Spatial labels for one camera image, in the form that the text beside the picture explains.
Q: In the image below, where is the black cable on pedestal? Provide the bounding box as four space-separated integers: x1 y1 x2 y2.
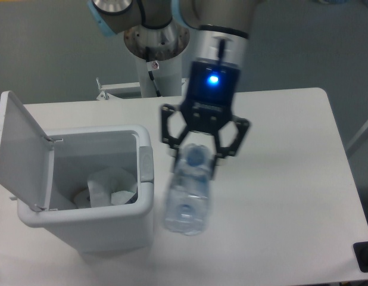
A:
144 46 163 98

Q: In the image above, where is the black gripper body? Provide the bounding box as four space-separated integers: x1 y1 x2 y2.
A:
180 61 240 135

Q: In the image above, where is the trash pile inside can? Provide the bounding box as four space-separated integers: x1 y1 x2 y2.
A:
73 184 138 209

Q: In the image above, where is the white trash can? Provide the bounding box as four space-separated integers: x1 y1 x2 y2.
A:
17 125 154 253

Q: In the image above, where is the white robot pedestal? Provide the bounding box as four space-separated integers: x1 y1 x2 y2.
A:
135 55 182 98

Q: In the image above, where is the white trash can lid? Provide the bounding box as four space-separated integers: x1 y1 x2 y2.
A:
0 91 54 212

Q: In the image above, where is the black clamp at table edge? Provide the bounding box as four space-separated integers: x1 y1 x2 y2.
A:
353 241 368 273

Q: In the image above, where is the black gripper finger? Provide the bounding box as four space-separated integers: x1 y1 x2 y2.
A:
211 116 251 180
160 102 191 163

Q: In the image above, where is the clear plastic water bottle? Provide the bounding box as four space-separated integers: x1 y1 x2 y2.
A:
164 144 211 235

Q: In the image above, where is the white pedestal base frame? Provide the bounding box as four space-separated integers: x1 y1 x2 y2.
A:
95 76 191 101

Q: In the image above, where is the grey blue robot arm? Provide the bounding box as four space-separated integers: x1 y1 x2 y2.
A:
87 1 258 170

